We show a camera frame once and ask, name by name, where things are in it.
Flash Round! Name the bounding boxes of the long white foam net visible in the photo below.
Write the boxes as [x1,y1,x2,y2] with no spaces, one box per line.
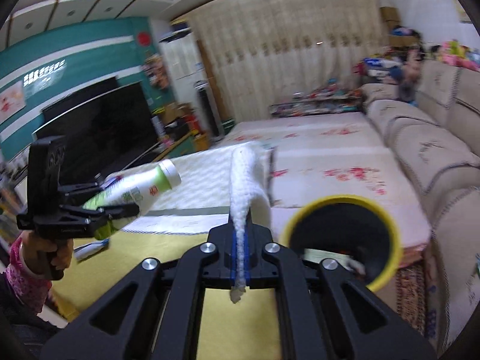
[229,143,271,304]

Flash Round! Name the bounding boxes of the green white drink bottle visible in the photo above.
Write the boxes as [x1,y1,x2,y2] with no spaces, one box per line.
[82,159,182,241]

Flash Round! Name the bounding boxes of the white barcode carton box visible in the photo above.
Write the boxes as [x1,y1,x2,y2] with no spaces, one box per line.
[303,249,366,275]

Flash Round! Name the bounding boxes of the yellow black trash bin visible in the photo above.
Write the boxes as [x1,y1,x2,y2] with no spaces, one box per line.
[280,194,403,292]

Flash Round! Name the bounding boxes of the person left hand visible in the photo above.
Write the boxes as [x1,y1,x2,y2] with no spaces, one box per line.
[20,231,73,281]

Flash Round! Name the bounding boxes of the yellow patterned table cloth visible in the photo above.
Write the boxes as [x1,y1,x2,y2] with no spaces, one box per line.
[41,145,281,359]

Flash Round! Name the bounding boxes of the large black television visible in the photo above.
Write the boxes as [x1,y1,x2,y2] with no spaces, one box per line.
[34,82,158,185]

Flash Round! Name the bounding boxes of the floral floor mattress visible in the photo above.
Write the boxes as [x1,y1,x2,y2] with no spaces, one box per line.
[221,112,431,266]

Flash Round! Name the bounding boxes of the black tower fan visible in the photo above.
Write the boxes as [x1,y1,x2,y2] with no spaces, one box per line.
[194,80,224,141]

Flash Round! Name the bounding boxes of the low shelf with toys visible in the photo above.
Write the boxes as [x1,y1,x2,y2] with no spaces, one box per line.
[268,82,363,119]

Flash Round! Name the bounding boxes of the patterned red rug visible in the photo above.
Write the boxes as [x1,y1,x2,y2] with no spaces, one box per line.
[394,262,426,336]

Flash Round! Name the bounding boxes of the cream curtain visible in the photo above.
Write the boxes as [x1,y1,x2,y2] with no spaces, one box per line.
[185,0,386,122]

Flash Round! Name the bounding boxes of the pile of plush toys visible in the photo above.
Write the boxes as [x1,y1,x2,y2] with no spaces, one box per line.
[355,30,479,105]

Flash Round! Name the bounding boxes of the beige sofa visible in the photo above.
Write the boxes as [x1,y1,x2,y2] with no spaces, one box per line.
[366,60,479,353]

